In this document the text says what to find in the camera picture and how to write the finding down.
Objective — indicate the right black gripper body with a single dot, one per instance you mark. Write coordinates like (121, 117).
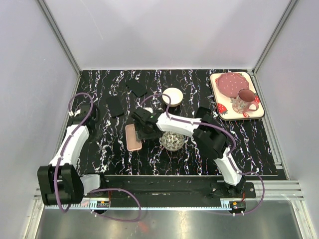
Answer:
(145, 133)

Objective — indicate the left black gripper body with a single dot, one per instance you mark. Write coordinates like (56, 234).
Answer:
(94, 133)

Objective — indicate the pink cased phone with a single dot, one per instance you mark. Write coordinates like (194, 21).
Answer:
(131, 139)

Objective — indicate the black phone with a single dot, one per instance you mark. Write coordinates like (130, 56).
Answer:
(137, 88)
(115, 107)

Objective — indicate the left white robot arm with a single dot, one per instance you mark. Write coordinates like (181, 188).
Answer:
(60, 174)

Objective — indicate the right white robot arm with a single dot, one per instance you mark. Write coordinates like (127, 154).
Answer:
(213, 142)

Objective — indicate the cream bowl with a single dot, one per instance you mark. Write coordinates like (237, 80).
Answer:
(174, 96)

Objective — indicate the strawberry patterned tray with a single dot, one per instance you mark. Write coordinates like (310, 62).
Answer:
(224, 104)

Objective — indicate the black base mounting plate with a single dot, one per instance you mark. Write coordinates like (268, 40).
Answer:
(213, 186)

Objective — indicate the pink dotted plate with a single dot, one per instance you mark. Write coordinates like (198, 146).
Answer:
(230, 84)

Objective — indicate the pink printed mug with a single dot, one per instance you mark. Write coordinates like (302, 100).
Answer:
(245, 102)

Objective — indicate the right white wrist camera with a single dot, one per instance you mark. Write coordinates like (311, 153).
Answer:
(149, 109)

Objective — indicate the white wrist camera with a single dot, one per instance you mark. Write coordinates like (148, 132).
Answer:
(74, 113)
(149, 109)

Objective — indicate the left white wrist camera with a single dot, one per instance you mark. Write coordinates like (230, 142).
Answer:
(74, 113)

